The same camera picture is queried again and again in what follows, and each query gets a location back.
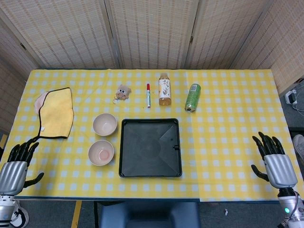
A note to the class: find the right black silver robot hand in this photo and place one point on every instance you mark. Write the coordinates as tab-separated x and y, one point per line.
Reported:
280	169

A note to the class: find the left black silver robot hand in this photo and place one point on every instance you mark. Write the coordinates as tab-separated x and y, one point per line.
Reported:
13	175

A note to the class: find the beige plastic bowl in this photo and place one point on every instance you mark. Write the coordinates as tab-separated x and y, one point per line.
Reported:
105	124
101	153

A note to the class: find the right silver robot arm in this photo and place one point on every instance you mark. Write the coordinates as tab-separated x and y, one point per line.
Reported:
291	209

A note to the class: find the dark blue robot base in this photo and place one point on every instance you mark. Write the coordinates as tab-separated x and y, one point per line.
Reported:
149	216

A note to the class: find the black square plastic tray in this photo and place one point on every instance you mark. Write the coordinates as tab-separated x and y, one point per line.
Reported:
147	152

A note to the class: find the grey shoe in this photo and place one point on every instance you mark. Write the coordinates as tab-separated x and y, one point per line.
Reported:
299	146

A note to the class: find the white black sneaker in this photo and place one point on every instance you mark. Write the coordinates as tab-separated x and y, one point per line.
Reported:
20	215

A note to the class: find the yellow white checkered tablecloth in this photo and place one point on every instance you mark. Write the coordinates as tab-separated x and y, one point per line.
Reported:
225	142

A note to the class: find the white paper scrap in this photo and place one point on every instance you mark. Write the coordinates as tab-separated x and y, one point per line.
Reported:
225	212

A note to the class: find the white power strip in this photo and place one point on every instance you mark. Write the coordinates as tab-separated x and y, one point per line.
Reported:
291	97

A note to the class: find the yellow cloth with black trim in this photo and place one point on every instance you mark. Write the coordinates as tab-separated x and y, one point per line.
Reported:
57	114

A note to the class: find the pink cloth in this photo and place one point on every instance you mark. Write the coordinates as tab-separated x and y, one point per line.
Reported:
39	102

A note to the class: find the woven bamboo screen panel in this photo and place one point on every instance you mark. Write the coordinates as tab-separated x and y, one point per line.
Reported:
282	42
61	31
9	71
225	31
152	31

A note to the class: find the green drink can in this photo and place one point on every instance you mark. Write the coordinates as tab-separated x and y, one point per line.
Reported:
192	98

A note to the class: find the amber tea bottle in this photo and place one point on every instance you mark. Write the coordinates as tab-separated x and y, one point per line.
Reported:
165	92

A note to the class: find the white marker with red cap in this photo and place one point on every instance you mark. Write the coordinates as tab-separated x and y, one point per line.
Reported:
148	97

